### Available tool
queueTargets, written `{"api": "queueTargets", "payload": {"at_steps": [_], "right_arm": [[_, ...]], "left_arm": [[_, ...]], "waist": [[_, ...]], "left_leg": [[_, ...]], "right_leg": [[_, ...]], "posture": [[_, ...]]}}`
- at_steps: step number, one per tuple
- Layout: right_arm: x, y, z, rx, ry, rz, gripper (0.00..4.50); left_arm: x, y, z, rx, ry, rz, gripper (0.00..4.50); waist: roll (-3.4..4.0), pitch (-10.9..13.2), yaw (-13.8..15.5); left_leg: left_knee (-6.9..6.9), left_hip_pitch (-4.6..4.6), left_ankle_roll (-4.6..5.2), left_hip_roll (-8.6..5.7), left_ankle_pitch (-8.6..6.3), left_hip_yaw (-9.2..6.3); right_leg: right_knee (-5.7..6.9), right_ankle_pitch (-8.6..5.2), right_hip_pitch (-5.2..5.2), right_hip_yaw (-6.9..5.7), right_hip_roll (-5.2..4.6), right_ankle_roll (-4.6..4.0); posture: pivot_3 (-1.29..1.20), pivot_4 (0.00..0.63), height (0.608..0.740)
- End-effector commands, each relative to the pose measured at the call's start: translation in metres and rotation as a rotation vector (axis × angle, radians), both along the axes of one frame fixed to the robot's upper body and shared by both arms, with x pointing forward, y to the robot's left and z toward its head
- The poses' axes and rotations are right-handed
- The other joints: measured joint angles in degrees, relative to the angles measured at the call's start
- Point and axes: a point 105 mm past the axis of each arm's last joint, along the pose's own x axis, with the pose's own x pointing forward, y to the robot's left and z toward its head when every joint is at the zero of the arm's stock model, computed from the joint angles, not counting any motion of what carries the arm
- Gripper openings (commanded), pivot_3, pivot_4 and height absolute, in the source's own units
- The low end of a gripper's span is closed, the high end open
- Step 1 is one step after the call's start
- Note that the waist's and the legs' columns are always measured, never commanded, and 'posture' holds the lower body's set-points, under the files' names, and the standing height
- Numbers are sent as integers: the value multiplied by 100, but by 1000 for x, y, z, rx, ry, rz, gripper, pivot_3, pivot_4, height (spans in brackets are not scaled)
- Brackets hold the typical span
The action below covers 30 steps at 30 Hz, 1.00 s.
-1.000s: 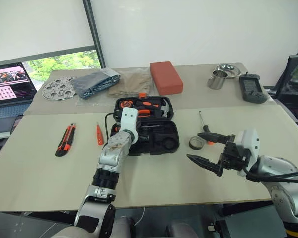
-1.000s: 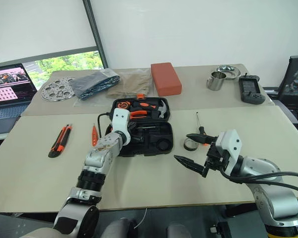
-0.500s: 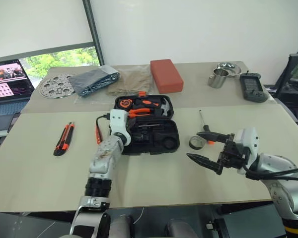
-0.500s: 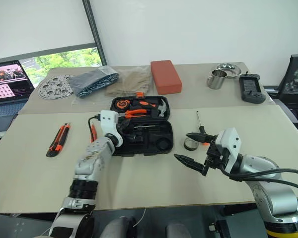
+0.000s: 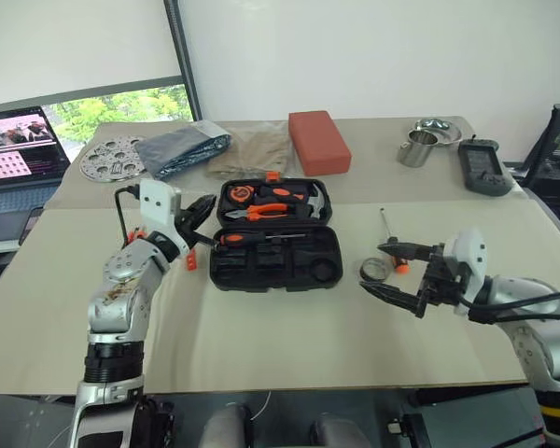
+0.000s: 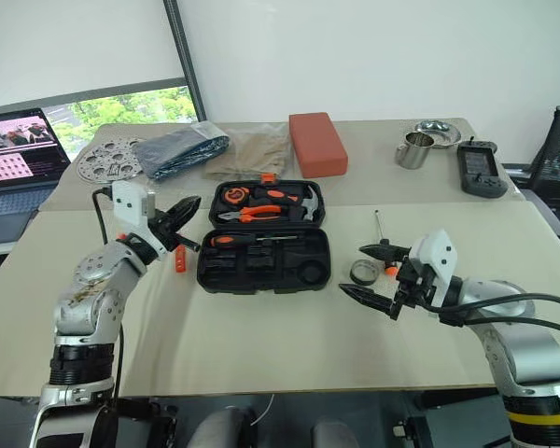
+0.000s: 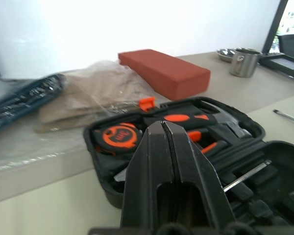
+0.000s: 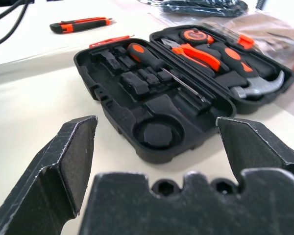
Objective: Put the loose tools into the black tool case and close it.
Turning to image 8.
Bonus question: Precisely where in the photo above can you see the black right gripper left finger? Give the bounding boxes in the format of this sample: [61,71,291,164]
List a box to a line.
[0,115,98,235]

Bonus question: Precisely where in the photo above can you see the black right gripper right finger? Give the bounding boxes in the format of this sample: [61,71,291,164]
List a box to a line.
[215,116,294,184]

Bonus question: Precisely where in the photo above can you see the black plastic tool case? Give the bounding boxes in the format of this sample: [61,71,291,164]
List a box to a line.
[73,24,294,165]

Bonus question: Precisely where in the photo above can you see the clear plastic bag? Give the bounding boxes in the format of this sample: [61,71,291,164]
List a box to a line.
[147,0,294,64]

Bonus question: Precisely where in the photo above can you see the brown cardboard sheet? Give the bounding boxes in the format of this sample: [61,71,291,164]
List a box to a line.
[222,14,294,51]

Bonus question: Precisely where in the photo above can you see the orange black tape measure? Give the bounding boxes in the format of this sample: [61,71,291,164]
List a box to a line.
[180,29,215,46]

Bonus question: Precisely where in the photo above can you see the thin orange tester screwdriver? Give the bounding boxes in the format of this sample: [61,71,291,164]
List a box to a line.
[89,35,131,49]

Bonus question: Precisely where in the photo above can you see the orange black utility knife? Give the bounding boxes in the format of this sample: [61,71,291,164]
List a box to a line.
[49,16,116,34]

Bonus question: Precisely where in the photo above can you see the black bundle in plastic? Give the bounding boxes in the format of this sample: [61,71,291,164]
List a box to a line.
[161,0,249,18]

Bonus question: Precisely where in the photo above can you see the claw hammer with black handle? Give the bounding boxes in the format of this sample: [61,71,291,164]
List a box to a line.
[217,44,286,100]

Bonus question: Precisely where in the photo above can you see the orange handled pliers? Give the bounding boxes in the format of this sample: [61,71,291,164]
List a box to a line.
[160,38,230,74]

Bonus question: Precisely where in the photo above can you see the orange black handled screwdriver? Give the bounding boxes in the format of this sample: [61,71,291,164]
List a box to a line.
[126,42,208,103]

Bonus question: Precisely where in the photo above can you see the black cable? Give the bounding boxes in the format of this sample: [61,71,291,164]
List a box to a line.
[0,0,19,25]
[0,0,31,49]

